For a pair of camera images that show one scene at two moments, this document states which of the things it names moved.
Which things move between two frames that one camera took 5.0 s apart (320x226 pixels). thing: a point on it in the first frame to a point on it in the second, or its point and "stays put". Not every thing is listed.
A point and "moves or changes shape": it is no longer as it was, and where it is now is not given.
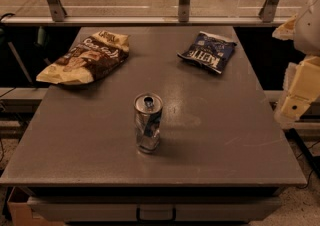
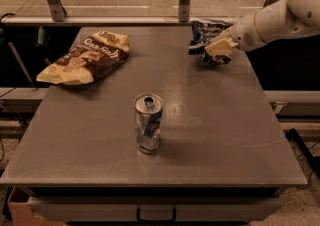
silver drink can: [148, 108] stays put
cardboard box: [21, 212] stays put
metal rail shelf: [141, 21] stays put
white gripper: [309, 31] to [244, 33]
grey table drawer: [152, 209] stays put
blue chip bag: [210, 50] moves or changes shape
